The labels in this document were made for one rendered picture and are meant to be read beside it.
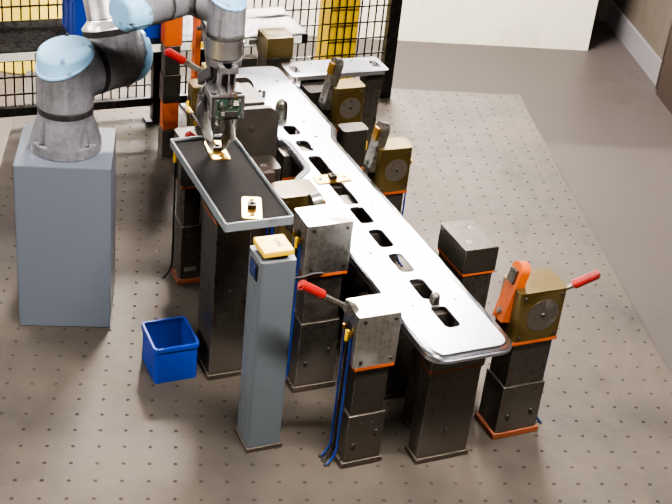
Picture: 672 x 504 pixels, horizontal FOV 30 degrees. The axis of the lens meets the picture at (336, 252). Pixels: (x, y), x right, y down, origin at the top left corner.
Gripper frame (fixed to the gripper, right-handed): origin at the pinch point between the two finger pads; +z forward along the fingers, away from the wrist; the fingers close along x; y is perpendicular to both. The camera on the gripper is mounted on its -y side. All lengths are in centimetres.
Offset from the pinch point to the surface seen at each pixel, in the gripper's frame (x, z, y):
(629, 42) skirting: 294, 114, -322
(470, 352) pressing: 38, 18, 55
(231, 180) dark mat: 0.2, 1.9, 13.1
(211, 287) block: -3.3, 25.3, 15.6
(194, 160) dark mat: -5.4, 1.9, 3.8
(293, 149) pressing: 25.5, 17.5, -29.4
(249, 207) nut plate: 1.0, 1.1, 25.6
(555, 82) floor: 234, 118, -283
